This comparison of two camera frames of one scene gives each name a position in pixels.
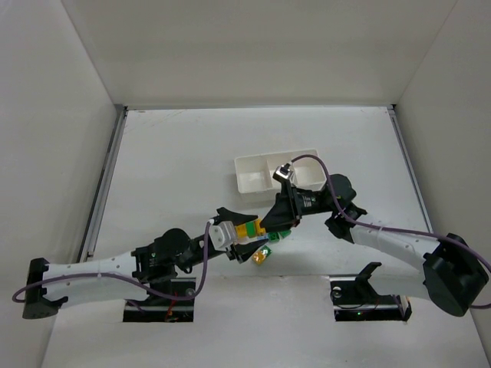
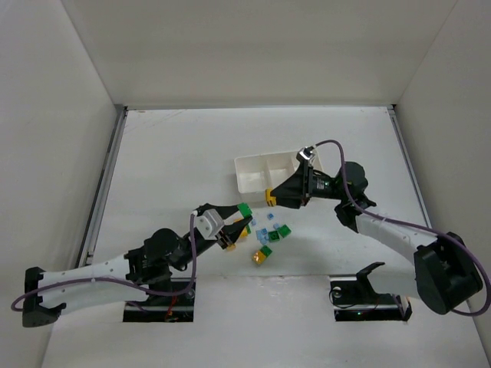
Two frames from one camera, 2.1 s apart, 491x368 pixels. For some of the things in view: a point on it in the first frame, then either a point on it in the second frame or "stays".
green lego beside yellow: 267,251 stays
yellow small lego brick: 258,257 stays
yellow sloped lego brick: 259,230 to 270,200
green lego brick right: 273,237 stays
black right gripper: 292,207 to 305,184
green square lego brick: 285,233 stays
